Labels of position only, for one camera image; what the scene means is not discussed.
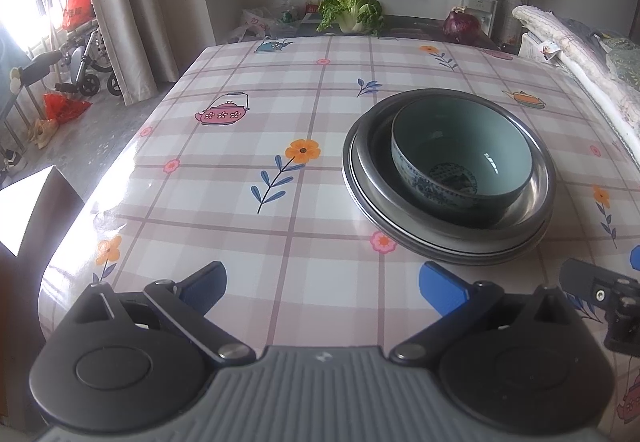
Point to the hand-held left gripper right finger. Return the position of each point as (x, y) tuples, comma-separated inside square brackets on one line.
[(442, 287)]

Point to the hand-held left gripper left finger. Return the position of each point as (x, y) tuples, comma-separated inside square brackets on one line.
[(204, 284)]

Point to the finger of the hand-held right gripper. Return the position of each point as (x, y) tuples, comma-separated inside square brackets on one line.
[(582, 279)]

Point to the shallow stainless steel plate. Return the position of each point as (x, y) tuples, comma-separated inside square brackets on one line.
[(450, 259), (365, 207)]

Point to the teal ceramic bowl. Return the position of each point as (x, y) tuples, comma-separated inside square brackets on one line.
[(450, 136)]

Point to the plaid floral tablecloth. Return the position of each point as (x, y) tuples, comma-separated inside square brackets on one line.
[(250, 96)]

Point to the white rolled quilted mat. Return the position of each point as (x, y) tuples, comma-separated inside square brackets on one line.
[(590, 61)]

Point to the green floral lace pillow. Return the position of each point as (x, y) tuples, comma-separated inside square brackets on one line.
[(625, 64)]

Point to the red crumpled plastic bag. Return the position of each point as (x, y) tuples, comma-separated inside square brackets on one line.
[(65, 106)]

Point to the small paper tag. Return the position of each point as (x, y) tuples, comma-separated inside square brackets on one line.
[(549, 50)]

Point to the wheelchair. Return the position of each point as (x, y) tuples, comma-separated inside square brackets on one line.
[(85, 61)]

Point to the purple onion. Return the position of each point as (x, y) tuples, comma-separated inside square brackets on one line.
[(462, 26)]

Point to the dark low table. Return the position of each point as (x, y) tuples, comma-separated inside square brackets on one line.
[(410, 26)]

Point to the white plastic bag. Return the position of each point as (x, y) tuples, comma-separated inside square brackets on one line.
[(257, 19)]

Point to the clear plastic bottle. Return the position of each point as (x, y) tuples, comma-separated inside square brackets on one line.
[(288, 14)]

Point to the white water dispenser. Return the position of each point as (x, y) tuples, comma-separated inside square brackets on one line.
[(485, 6)]

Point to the napa cabbage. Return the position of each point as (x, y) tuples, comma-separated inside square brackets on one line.
[(350, 11)]

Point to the red snack packet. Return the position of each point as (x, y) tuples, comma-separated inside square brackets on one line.
[(312, 7)]

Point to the red hanging plastic bag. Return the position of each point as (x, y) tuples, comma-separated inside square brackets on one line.
[(77, 4)]

